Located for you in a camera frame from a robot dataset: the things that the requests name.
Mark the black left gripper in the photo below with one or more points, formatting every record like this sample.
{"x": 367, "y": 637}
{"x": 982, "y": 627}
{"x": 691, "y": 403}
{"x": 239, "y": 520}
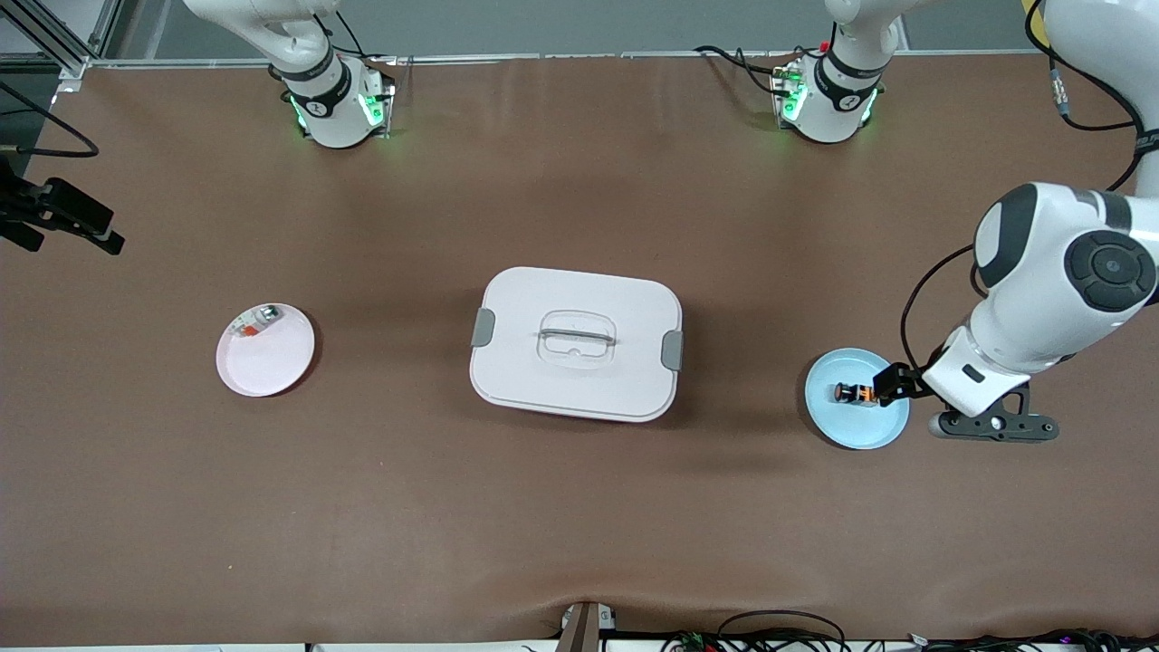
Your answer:
{"x": 898, "y": 380}

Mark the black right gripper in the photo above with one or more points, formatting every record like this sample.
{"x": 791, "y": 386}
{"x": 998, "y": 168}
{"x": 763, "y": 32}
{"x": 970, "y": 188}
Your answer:
{"x": 36, "y": 205}

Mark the orange push button switch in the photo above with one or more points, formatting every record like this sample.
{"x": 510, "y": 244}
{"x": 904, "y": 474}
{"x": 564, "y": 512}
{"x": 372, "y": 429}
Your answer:
{"x": 851, "y": 394}

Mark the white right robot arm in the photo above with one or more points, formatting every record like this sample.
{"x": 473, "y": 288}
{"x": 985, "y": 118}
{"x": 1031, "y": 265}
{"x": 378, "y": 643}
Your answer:
{"x": 335, "y": 109}

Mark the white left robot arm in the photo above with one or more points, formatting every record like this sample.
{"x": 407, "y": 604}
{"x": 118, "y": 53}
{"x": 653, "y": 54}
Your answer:
{"x": 1068, "y": 290}

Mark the white lidded storage box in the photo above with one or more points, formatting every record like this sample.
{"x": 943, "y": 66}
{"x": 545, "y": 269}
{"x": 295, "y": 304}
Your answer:
{"x": 579, "y": 380}

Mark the light blue round plate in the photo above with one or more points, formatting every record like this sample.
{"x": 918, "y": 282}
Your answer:
{"x": 851, "y": 430}

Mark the pink round plate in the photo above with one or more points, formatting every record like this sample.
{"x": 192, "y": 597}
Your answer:
{"x": 267, "y": 362}

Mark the aluminium frame post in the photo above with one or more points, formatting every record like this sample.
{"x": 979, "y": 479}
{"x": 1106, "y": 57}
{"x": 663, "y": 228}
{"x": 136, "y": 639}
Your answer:
{"x": 54, "y": 41}

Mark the white silver switch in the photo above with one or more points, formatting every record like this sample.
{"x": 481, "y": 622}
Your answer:
{"x": 264, "y": 315}

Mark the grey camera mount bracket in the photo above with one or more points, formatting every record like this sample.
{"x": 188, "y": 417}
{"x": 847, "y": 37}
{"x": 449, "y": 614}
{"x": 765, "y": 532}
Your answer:
{"x": 584, "y": 627}

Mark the silver table edge rail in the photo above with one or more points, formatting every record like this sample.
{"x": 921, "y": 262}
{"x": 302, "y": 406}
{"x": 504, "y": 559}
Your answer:
{"x": 589, "y": 55}

